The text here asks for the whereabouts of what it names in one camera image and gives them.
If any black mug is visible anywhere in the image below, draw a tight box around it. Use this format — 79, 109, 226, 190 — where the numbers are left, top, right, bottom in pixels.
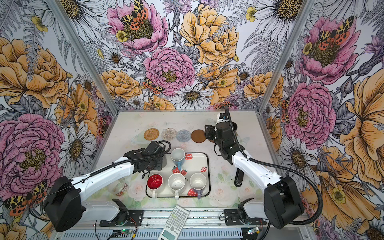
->
232, 122, 238, 133

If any red mug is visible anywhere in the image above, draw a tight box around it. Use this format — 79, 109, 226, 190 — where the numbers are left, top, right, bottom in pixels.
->
147, 174, 165, 199

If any woven rattan round coaster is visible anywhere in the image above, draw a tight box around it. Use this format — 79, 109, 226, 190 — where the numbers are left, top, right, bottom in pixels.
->
144, 128, 160, 141

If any blue white mug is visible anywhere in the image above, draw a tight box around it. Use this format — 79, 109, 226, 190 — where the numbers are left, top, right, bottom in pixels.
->
171, 148, 186, 171

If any white woven round coaster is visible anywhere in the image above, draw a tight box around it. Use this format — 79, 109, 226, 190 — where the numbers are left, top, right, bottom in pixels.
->
162, 128, 178, 141

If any blue grey fabric coaster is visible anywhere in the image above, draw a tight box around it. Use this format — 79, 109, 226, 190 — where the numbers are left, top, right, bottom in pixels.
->
176, 130, 191, 143

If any purple white mug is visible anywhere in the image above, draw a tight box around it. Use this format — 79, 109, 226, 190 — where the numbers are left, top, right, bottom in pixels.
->
190, 173, 207, 200

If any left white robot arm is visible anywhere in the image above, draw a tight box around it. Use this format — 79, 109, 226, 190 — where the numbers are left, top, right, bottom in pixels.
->
43, 141, 172, 233

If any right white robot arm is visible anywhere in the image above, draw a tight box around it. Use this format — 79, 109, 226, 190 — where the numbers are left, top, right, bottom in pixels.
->
205, 122, 304, 229

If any strawberry print serving tray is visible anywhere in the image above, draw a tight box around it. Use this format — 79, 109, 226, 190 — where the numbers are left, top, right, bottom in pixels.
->
146, 153, 211, 200

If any clear glass jar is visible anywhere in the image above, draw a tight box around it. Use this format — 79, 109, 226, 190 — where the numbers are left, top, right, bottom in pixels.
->
108, 179, 128, 197

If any white calculator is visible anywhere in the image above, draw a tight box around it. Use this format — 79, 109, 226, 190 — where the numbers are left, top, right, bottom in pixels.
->
158, 205, 190, 240

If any left green circuit board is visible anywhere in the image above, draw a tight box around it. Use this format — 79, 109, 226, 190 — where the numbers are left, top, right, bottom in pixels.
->
111, 229, 136, 238

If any green circuit board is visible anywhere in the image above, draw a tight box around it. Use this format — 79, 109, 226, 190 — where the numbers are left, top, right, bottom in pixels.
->
247, 227, 260, 235
111, 229, 136, 238

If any right green circuit board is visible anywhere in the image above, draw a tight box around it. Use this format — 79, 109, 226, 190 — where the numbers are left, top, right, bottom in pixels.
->
247, 227, 260, 235

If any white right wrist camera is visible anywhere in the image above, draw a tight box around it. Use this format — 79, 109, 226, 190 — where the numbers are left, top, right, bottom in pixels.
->
216, 113, 227, 124

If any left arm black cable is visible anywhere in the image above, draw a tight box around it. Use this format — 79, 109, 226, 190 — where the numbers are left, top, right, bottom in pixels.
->
28, 140, 172, 223

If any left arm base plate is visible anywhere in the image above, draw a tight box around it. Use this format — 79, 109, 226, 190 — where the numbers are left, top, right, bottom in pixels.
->
99, 210, 144, 227

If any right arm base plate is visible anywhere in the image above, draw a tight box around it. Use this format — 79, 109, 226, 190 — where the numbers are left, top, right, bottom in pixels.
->
224, 209, 267, 226

